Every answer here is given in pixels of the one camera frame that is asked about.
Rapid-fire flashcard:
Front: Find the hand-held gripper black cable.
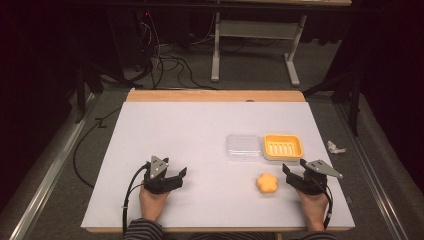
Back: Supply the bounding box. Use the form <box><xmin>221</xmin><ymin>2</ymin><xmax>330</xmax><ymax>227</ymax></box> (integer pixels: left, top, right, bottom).
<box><xmin>121</xmin><ymin>161</ymin><xmax>152</xmax><ymax>236</ymax></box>
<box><xmin>308</xmin><ymin>173</ymin><xmax>335</xmax><ymax>230</ymax></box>

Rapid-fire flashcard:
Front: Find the orange flower-shaped soap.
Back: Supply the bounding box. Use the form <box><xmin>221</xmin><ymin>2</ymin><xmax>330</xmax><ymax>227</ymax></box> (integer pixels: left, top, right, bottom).
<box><xmin>255</xmin><ymin>172</ymin><xmax>279</xmax><ymax>195</ymax></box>

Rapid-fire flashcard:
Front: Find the crumpled white paper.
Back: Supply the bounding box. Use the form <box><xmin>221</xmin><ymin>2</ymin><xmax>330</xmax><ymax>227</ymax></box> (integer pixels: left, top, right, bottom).
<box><xmin>326</xmin><ymin>140</ymin><xmax>348</xmax><ymax>155</ymax></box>

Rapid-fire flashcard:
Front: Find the tangle of black cables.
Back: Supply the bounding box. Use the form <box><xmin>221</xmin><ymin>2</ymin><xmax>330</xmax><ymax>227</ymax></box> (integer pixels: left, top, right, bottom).
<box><xmin>134</xmin><ymin>9</ymin><xmax>219</xmax><ymax>92</ymax></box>

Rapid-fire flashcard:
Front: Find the right hand-held gripper black cable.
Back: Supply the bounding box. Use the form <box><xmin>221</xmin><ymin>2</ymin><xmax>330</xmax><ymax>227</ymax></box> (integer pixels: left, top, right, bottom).
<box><xmin>308</xmin><ymin>173</ymin><xmax>335</xmax><ymax>230</ymax></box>

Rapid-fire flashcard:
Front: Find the wooden table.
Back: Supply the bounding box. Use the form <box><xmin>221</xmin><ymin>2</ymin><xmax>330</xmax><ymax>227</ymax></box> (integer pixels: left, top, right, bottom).
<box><xmin>85</xmin><ymin>88</ymin><xmax>350</xmax><ymax>234</ymax></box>

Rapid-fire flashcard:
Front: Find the clear plastic lid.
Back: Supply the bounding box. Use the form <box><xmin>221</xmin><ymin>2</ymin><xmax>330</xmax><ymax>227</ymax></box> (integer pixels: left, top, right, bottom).
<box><xmin>224</xmin><ymin>133</ymin><xmax>263</xmax><ymax>163</ymax></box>

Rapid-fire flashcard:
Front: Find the person's left hand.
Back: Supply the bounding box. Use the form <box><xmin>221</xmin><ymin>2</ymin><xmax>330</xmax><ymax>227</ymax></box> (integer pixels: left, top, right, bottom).
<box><xmin>138</xmin><ymin>185</ymin><xmax>171</xmax><ymax>223</ymax></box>

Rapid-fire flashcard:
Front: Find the left hand-held gripper black cable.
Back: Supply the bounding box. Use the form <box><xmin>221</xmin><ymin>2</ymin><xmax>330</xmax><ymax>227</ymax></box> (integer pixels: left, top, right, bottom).
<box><xmin>121</xmin><ymin>161</ymin><xmax>152</xmax><ymax>236</ymax></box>

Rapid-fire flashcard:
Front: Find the person's right hand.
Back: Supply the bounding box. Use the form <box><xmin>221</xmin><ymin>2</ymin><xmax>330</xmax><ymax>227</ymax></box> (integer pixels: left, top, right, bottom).
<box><xmin>296</xmin><ymin>188</ymin><xmax>330</xmax><ymax>232</ymax></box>

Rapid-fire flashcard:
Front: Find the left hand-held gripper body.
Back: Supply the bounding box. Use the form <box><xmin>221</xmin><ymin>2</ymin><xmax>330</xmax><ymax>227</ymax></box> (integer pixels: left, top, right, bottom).
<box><xmin>142</xmin><ymin>155</ymin><xmax>185</xmax><ymax>195</ymax></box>

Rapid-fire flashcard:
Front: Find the yellow soap dish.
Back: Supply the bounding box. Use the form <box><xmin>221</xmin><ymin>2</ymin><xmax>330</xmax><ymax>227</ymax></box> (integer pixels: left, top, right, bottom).
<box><xmin>262</xmin><ymin>133</ymin><xmax>305</xmax><ymax>163</ymax></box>

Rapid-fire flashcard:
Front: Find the black floor cable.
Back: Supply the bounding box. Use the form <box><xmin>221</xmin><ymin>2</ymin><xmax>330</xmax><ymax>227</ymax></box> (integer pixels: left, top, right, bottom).
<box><xmin>72</xmin><ymin>107</ymin><xmax>122</xmax><ymax>190</ymax></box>

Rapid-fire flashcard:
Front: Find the black metal stand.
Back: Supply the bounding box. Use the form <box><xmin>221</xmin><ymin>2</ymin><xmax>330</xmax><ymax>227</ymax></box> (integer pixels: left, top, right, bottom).
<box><xmin>73</xmin><ymin>56</ymin><xmax>136</xmax><ymax>125</ymax></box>
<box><xmin>302</xmin><ymin>63</ymin><xmax>366</xmax><ymax>137</ymax></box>

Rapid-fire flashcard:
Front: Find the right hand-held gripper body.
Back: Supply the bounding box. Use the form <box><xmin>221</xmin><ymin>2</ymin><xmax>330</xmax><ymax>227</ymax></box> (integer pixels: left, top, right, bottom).
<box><xmin>297</xmin><ymin>159</ymin><xmax>344</xmax><ymax>196</ymax></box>

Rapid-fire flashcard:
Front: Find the white table mat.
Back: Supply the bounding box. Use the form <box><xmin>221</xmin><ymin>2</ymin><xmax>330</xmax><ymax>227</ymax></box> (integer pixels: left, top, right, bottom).
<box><xmin>80</xmin><ymin>101</ymin><xmax>356</xmax><ymax>232</ymax></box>

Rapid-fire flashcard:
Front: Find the white metal desk frame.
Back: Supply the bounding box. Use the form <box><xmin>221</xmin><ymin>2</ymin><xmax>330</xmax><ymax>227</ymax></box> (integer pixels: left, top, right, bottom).
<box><xmin>210</xmin><ymin>10</ymin><xmax>308</xmax><ymax>88</ymax></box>

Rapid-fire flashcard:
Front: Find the metal floor rail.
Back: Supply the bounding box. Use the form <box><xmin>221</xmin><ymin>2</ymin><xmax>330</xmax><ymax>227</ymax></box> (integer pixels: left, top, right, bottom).
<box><xmin>334</xmin><ymin>102</ymin><xmax>416</xmax><ymax>240</ymax></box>
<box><xmin>0</xmin><ymin>92</ymin><xmax>98</xmax><ymax>240</ymax></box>

